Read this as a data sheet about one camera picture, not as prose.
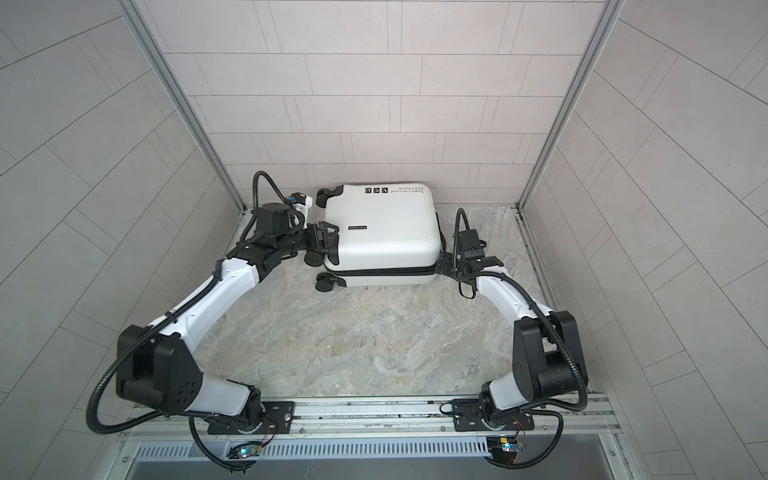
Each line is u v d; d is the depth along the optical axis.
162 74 0.81
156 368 0.40
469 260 0.68
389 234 0.89
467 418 0.71
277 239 0.62
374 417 0.72
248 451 0.64
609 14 0.71
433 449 0.74
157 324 0.42
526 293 0.50
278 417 0.71
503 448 0.68
